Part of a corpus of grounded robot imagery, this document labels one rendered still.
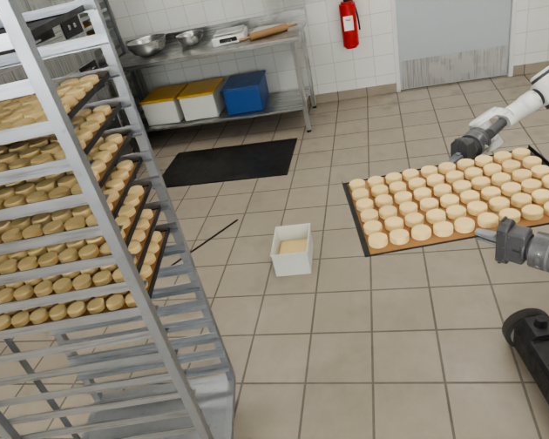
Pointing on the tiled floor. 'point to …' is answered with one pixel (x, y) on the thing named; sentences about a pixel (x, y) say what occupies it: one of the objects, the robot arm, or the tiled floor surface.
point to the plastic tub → (292, 250)
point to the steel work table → (174, 54)
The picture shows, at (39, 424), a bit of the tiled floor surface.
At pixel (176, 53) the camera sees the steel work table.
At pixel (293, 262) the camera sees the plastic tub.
